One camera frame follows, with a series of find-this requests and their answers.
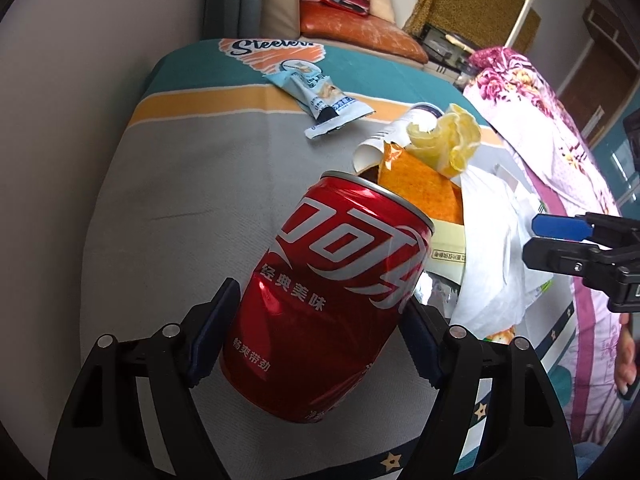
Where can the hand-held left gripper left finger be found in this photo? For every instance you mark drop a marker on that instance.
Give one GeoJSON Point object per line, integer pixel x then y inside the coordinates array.
{"type": "Point", "coordinates": [215, 330]}

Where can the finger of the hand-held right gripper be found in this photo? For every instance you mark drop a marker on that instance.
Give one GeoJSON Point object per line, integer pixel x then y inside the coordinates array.
{"type": "Point", "coordinates": [560, 225]}
{"type": "Point", "coordinates": [555, 256]}

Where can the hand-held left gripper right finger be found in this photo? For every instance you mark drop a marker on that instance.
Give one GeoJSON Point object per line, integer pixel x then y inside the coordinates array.
{"type": "Point", "coordinates": [422, 345]}

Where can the red soda can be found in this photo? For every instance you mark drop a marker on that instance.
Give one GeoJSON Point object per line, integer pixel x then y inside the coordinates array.
{"type": "Point", "coordinates": [325, 285]}

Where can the person's right hand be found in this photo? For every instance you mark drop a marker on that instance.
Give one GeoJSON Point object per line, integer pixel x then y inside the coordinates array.
{"type": "Point", "coordinates": [626, 365]}

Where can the silver foil wrapper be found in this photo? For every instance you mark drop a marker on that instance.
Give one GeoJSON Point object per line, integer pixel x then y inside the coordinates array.
{"type": "Point", "coordinates": [437, 292]}

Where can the white plastic bag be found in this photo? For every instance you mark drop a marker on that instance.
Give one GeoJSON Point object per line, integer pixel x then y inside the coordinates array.
{"type": "Point", "coordinates": [495, 260]}

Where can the pink white bed cover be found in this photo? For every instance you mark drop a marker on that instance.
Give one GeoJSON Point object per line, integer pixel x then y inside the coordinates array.
{"type": "Point", "coordinates": [590, 320]}

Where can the pale yellow carton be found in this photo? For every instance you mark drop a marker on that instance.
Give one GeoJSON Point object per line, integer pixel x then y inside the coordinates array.
{"type": "Point", "coordinates": [447, 245]}

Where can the floral pink quilt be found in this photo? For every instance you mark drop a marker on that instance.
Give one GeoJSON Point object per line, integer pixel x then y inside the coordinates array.
{"type": "Point", "coordinates": [530, 90]}

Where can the crumpled yellow wrapper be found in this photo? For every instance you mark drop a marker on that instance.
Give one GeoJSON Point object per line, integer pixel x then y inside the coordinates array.
{"type": "Point", "coordinates": [450, 135]}

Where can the orange snack bag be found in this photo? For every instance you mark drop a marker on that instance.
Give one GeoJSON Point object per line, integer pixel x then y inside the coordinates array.
{"type": "Point", "coordinates": [420, 185]}

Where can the teal striped printed blanket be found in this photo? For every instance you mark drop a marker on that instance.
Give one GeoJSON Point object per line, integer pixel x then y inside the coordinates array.
{"type": "Point", "coordinates": [200, 185]}

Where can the wooden door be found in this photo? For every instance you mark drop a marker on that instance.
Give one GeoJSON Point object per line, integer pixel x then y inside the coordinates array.
{"type": "Point", "coordinates": [595, 75]}

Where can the white bottle with dark cap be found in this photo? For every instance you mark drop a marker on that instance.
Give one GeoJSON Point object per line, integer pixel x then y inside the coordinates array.
{"type": "Point", "coordinates": [387, 136]}

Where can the white pole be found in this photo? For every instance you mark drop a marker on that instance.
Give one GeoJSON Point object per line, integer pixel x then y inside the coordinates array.
{"type": "Point", "coordinates": [519, 19]}

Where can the black stereo unit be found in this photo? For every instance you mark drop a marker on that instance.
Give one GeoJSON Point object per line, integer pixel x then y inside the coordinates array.
{"type": "Point", "coordinates": [445, 47]}

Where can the blue white snack wrapper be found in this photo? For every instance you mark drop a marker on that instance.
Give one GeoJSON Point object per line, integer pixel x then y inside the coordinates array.
{"type": "Point", "coordinates": [320, 92]}

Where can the orange cushion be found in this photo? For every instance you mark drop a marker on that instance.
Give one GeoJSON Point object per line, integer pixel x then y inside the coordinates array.
{"type": "Point", "coordinates": [360, 32]}

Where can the beige cushion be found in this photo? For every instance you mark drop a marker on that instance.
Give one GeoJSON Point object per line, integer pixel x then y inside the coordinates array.
{"type": "Point", "coordinates": [382, 2]}

